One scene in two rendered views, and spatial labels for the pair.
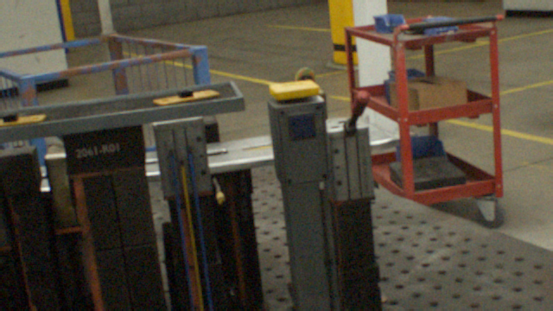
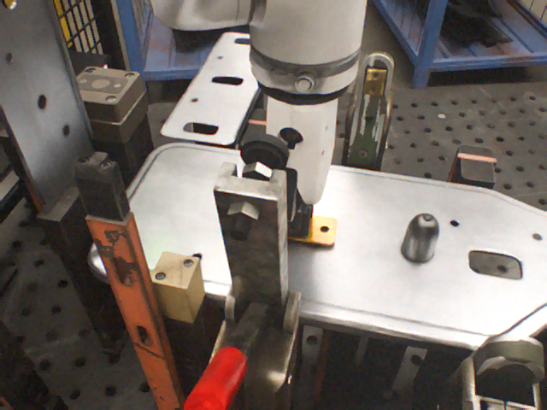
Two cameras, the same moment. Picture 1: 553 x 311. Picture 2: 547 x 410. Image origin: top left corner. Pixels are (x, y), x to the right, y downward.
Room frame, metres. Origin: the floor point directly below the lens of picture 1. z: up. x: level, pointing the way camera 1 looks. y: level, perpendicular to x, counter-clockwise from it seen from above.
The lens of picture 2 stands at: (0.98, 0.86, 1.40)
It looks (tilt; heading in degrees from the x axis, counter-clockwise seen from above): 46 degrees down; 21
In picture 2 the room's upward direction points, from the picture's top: straight up
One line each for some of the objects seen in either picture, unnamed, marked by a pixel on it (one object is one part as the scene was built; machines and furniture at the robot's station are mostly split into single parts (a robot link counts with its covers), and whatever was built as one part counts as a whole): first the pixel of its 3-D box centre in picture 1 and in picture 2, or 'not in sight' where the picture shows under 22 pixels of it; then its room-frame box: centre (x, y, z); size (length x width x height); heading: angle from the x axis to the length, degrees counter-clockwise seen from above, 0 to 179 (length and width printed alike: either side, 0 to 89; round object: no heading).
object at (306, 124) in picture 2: not in sight; (301, 121); (1.33, 0.96, 1.14); 0.10 x 0.07 x 0.11; 7
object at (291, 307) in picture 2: not in sight; (291, 309); (1.20, 0.92, 1.06); 0.03 x 0.01 x 0.03; 7
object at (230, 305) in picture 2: not in sight; (234, 298); (1.19, 0.96, 1.06); 0.03 x 0.01 x 0.03; 7
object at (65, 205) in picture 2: not in sight; (103, 263); (1.31, 1.22, 0.85); 0.12 x 0.03 x 0.30; 7
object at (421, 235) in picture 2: not in sight; (420, 238); (1.35, 0.83, 1.02); 0.03 x 0.03 x 0.07
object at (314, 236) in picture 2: not in sight; (296, 222); (1.33, 0.96, 1.01); 0.08 x 0.04 x 0.01; 97
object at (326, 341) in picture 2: not in sight; (343, 321); (1.34, 0.89, 0.84); 0.12 x 0.05 x 0.29; 7
